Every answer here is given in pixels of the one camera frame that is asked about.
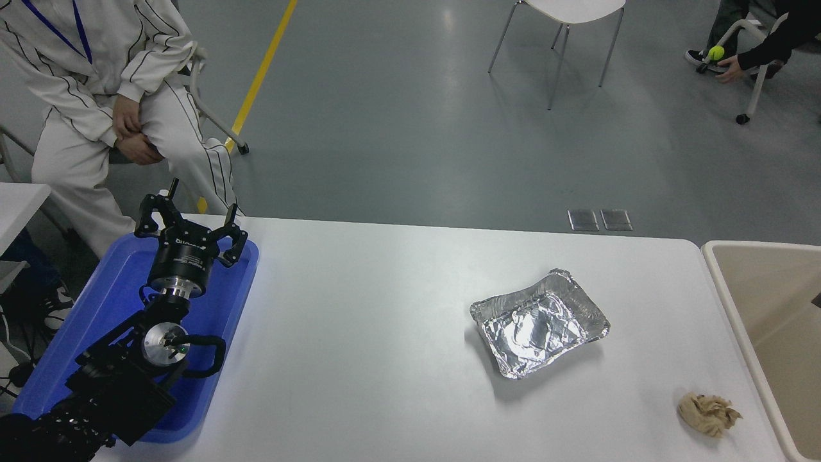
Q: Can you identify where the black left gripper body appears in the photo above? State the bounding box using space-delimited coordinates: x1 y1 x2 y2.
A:
149 232 217 286

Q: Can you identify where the person's right hand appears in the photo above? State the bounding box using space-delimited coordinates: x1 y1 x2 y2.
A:
119 136 164 166

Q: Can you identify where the person's left hand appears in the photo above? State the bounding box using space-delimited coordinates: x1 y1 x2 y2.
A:
112 99 143 137

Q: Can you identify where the grey office chair with armrests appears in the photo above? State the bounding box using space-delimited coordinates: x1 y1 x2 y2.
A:
109 42 251 164

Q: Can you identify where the blue plastic tray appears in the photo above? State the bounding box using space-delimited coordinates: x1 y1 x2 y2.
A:
13 232 260 445

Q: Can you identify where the person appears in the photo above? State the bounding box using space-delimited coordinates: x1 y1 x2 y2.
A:
685 0 821 84
0 231 74 331
0 0 241 257

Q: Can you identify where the white side table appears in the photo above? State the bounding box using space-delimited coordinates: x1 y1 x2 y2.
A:
0 182 81 257

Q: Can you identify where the silver foil tray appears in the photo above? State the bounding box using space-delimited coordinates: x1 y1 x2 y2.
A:
470 268 611 379

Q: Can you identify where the white chair with metal legs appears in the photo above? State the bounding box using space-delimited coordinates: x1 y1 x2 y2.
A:
487 0 626 111

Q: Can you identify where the crumpled tan paper ball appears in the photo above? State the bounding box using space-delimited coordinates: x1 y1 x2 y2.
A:
678 392 743 439

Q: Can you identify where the large pale bin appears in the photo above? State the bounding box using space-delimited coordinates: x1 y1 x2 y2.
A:
701 240 821 462

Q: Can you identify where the white-framed chair with casters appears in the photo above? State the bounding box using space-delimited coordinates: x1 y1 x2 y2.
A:
696 13 821 126

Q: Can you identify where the black cable bundle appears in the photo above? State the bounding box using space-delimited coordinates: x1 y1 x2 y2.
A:
0 292 39 398

